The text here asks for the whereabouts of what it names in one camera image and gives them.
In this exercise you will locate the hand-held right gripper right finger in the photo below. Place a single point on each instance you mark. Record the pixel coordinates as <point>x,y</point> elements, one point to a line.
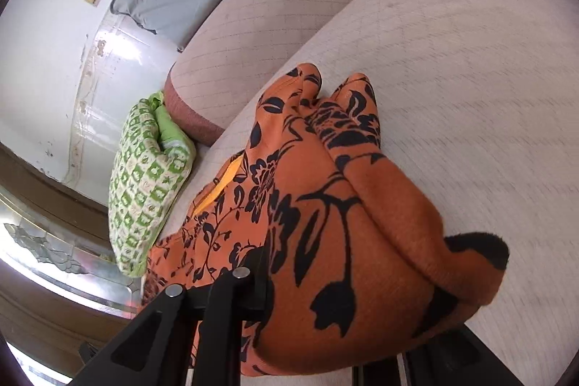
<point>452,361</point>

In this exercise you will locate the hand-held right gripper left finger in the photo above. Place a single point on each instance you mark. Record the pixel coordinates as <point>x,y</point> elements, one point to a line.
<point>212,322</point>

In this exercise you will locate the orange floral blouse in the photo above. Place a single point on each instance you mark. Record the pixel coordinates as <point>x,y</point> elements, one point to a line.
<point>362,232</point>

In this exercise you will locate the green checkered pillow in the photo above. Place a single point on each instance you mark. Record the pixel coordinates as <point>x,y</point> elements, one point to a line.
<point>144,187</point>

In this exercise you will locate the wooden door with leaded glass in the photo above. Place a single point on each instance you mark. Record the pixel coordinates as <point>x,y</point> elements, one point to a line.
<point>45,309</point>

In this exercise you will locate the pink quilted sofa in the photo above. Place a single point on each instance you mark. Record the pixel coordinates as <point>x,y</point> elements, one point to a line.
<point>452,74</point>

